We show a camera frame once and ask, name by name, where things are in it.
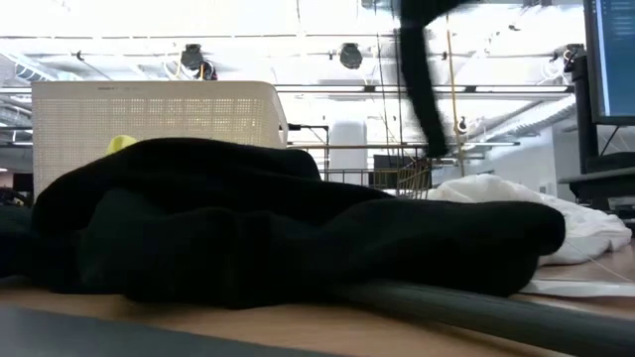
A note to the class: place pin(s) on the black cloth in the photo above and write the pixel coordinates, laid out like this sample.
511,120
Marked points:
248,238

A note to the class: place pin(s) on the white cloth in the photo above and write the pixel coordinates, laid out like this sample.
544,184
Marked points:
585,228

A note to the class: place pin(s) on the black round ceiling lamp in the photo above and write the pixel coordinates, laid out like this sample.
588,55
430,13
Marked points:
192,55
350,55

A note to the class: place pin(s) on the black red hanging device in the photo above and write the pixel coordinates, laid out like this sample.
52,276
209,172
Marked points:
207,70

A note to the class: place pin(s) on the white perforated plastic bin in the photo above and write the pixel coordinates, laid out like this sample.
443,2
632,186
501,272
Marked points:
149,114

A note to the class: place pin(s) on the yellow cloth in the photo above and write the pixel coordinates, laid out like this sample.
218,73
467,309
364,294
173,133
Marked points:
118,144

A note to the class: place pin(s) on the black monitor stand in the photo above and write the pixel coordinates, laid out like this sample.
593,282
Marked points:
584,124

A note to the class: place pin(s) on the white paper sheet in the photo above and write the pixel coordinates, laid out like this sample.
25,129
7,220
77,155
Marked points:
575,288

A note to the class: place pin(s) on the grey side desk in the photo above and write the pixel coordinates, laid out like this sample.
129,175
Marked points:
605,183

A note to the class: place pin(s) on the computer monitor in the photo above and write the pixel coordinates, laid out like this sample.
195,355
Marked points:
615,59

